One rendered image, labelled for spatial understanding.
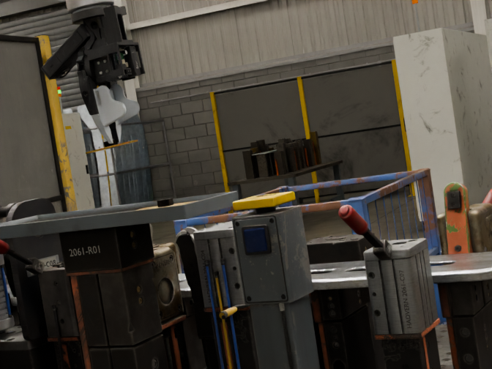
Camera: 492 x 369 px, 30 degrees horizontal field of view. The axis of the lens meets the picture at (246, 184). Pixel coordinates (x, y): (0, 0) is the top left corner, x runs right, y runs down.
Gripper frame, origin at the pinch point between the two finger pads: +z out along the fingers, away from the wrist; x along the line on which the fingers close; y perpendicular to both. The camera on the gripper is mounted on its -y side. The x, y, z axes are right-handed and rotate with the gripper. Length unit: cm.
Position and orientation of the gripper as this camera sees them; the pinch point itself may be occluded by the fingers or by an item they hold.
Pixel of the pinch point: (109, 135)
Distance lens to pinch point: 151.6
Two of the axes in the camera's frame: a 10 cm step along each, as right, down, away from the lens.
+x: 3.7, -1.4, 9.2
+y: 9.0, -1.7, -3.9
